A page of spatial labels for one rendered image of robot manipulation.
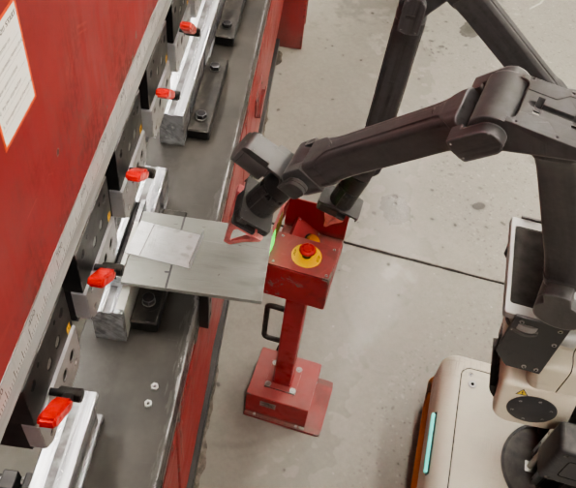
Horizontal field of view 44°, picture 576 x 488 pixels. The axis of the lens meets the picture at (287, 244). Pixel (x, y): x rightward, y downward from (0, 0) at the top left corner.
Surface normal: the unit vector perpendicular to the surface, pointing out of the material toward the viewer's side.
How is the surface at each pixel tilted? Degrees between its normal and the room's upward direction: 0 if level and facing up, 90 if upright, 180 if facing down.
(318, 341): 0
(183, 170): 0
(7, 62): 90
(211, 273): 0
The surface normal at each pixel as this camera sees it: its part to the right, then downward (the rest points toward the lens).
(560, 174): -0.35, 0.87
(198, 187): 0.09, -0.64
